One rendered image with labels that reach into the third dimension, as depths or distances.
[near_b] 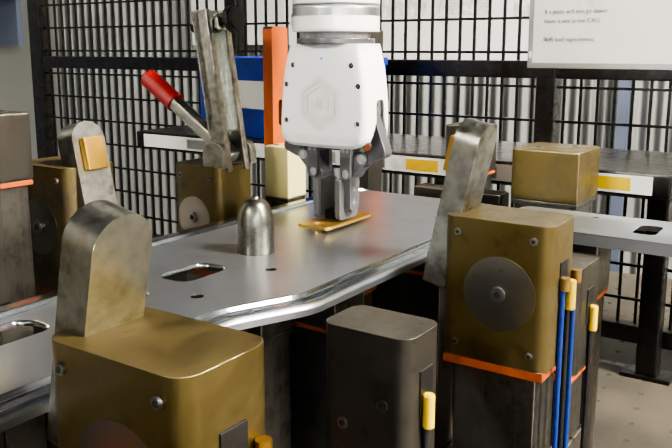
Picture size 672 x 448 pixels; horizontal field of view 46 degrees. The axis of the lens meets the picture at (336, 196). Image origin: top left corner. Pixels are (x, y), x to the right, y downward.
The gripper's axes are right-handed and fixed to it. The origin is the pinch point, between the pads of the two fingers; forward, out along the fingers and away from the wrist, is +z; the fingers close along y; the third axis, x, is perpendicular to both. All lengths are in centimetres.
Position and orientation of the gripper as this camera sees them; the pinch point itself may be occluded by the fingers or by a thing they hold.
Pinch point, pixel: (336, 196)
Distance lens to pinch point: 79.3
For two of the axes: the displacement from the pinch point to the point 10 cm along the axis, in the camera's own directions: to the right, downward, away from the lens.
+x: 5.6, -1.5, 8.1
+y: 8.3, 1.0, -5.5
